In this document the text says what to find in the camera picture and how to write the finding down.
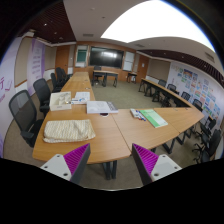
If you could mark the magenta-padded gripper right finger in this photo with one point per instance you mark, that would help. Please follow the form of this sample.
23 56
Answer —
146 160

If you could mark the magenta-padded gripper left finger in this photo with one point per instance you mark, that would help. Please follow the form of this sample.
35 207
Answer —
76 159

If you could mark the cream zigzag-patterned towel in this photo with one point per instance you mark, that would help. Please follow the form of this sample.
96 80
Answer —
68 130

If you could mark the green notebook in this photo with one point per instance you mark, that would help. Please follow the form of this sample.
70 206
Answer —
153 118

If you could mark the pack of marker pens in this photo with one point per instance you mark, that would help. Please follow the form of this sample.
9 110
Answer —
136 113

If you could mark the small dark round object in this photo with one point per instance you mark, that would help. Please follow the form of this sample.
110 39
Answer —
104 115

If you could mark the large white book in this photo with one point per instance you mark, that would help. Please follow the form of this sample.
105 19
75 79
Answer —
100 107

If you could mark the white compartment box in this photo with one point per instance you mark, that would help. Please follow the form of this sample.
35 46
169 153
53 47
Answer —
60 103

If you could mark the white leaflet with blue print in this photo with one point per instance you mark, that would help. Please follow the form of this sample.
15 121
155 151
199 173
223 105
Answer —
81 97

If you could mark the group of black office chairs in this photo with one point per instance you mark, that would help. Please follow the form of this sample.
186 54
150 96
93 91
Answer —
215 138

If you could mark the black mesh office chair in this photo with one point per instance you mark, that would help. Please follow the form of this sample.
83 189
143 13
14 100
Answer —
21 110
41 90
55 81
60 74

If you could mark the long wooden table row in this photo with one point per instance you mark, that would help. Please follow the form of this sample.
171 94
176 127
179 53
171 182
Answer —
160 87

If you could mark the small wooden side table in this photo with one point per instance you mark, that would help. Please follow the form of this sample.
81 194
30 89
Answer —
132 73

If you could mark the wooden desk with dark legs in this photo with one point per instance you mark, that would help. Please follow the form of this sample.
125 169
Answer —
106 72

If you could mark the black chair behind desk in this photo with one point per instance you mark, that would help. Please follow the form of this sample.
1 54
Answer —
97 68

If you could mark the wooden door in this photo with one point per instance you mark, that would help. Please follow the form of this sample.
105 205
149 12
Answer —
62 58
142 66

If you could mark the plain white whiteboard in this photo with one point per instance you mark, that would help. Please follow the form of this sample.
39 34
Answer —
128 61

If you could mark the whiteboard with green sheet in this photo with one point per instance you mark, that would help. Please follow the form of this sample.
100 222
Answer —
81 56

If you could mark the large white ceiling light panel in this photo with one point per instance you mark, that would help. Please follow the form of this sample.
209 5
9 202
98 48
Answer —
150 23

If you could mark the colourful wall poster display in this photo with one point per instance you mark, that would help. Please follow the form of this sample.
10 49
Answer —
200 86

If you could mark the large white-purple wall banner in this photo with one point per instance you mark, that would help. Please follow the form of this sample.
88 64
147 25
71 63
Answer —
6 83

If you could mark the large black wall screen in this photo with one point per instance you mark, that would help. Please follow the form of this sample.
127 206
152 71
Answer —
106 57

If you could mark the narrow purple wall banner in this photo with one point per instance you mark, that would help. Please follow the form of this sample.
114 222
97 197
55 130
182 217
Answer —
36 60

